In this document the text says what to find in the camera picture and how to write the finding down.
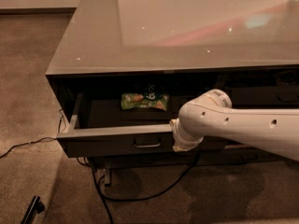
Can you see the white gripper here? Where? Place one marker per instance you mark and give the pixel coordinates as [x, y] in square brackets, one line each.
[180, 137]

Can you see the grey drawer cabinet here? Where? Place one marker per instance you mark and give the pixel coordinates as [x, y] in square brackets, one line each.
[175, 47]

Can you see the black object on floor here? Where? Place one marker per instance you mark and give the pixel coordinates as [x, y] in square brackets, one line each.
[35, 207]

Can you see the green snack bag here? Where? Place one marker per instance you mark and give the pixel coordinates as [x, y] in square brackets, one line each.
[150, 100]

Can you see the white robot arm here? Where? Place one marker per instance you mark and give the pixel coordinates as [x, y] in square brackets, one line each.
[211, 114]

